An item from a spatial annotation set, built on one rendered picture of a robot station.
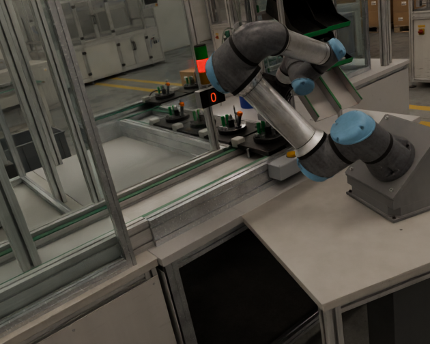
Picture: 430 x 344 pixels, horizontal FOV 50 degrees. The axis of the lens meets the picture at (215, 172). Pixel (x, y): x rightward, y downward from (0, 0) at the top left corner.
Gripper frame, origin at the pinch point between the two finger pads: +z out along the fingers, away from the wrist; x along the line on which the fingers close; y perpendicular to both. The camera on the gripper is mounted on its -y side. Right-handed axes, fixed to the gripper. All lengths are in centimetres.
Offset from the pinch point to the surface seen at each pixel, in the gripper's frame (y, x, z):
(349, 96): 11.2, 46.7, 1.3
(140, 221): 21, -74, 0
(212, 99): -12.6, -19.5, -1.7
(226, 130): -10.0, -5.3, 22.9
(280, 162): 26.6, -16.1, -4.0
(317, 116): 14.3, 19.7, -0.8
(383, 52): -30, 163, 47
